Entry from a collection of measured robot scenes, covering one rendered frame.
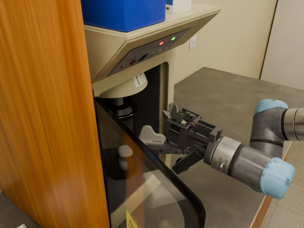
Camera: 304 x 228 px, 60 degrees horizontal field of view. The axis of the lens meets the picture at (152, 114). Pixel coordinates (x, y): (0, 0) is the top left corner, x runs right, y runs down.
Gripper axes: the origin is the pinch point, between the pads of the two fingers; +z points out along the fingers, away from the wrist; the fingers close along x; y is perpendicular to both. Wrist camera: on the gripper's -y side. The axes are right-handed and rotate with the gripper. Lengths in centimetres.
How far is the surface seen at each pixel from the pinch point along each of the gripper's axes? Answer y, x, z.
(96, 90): 15.8, 14.7, 1.0
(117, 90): 10.8, 5.2, 4.4
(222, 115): -29, -63, 1
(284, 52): -63, -292, 18
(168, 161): -21.4, -12.1, -0.9
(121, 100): 4.2, 0.0, 8.4
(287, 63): -75, -292, 11
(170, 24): 28.8, 6.7, -9.8
